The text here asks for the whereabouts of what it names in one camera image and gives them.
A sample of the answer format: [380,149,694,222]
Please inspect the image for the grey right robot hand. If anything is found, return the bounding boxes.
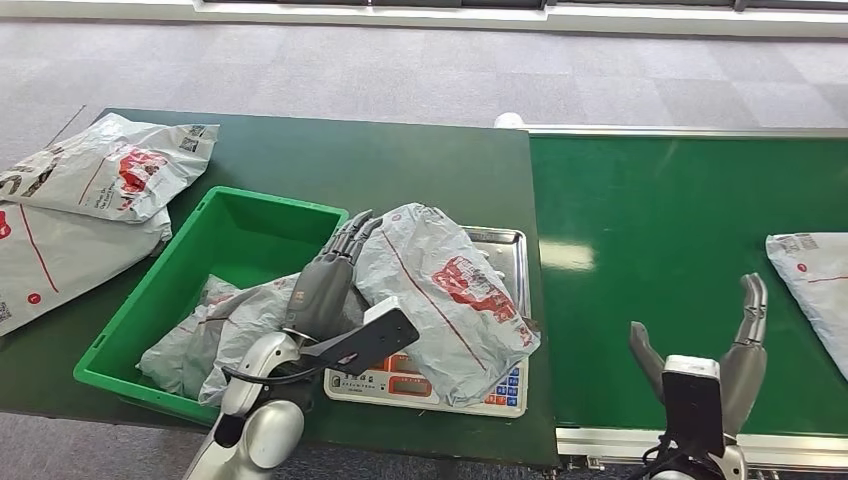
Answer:
[629,272,770,440]

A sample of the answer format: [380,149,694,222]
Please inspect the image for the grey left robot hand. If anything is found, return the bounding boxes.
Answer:
[284,209,385,343]

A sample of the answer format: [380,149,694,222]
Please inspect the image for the green conveyor belt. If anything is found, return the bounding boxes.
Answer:
[529,134,848,437]

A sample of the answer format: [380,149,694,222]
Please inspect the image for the green plastic crate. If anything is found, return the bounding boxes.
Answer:
[72,185,350,427]

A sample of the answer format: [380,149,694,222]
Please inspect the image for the crumpled grey mailer bag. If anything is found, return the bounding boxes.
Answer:
[137,272,370,407]

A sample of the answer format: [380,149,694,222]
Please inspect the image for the grey mailer bag, label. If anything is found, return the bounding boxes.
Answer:
[765,231,848,383]

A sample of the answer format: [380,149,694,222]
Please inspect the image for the dark green table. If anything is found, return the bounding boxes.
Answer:
[0,107,561,468]

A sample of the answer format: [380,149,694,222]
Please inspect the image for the white electronic scale, steel tray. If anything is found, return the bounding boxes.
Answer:
[323,226,531,420]

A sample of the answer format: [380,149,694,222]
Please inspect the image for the grey mailer bag, QR codes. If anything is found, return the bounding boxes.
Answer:
[0,112,221,225]

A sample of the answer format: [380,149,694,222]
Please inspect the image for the large grey mailer bag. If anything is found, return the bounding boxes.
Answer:
[0,201,174,338]

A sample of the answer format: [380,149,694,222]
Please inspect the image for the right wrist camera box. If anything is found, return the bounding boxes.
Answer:
[662,355,727,460]

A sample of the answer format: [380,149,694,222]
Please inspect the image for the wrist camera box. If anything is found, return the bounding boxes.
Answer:
[317,296,421,378]
[662,355,727,460]

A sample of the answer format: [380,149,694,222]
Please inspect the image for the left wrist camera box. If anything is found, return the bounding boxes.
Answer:
[317,296,421,378]

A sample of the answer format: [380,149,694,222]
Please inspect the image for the aluminium conveyor frame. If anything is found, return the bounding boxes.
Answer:
[523,124,848,473]

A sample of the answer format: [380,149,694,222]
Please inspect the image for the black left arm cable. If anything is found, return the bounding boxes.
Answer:
[221,357,327,387]

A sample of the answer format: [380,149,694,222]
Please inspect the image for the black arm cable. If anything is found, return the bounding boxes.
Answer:
[221,357,327,387]
[629,433,672,480]

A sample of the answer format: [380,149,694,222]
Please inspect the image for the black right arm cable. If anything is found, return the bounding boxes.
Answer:
[629,433,672,480]

